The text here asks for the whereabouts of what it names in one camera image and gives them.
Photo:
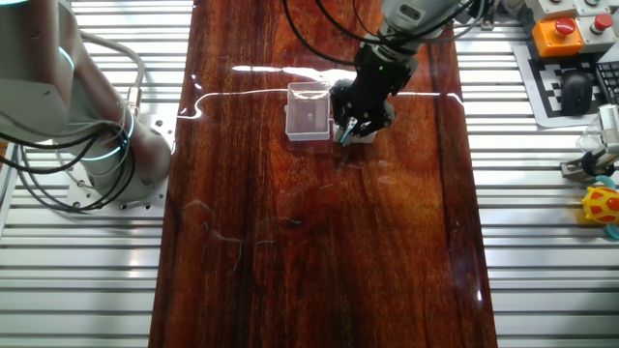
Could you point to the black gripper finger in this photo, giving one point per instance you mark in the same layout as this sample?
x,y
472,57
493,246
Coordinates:
x,y
377,118
344,106

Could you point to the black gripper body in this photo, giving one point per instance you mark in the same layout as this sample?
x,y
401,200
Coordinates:
x,y
379,77

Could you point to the clear grey pipette tip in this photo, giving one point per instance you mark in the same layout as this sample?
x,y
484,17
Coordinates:
x,y
347,135

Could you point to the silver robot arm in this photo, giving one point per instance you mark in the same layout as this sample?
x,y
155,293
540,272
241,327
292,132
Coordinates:
x,y
29,72

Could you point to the white pipette tip holder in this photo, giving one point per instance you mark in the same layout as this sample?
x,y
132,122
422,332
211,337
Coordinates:
x,y
367,139

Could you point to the clear plastic box lid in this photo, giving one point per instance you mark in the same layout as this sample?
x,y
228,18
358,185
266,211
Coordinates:
x,y
307,116

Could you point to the black white marker sheet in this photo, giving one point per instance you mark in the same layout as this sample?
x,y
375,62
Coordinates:
x,y
549,96

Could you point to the red emergency stop button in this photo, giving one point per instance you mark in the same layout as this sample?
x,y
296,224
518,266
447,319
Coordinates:
x,y
551,43

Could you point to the grey button box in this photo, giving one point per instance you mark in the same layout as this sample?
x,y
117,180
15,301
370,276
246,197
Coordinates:
x,y
546,9
592,7

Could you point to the black computer mouse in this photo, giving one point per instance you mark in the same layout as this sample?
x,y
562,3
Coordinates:
x,y
576,94

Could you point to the grey metal clamp tool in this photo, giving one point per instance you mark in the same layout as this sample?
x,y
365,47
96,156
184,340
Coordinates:
x,y
573,168

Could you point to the grey emergency stop box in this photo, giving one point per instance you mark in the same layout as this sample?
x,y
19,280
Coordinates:
x,y
587,41

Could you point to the black keyboard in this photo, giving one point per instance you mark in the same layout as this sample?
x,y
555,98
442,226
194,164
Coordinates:
x,y
610,82

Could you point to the yellow red turtle toy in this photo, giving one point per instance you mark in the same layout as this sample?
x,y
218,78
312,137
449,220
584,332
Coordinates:
x,y
599,205

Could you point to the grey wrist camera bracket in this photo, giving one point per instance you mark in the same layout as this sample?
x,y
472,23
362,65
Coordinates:
x,y
408,24

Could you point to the small metal bracket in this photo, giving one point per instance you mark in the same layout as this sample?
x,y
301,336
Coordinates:
x,y
488,19

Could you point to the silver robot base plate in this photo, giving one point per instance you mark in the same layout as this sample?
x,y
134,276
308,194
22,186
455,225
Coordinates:
x,y
155,193

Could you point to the ribbed silver camera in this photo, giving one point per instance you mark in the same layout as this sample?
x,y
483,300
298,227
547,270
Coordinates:
x,y
610,125

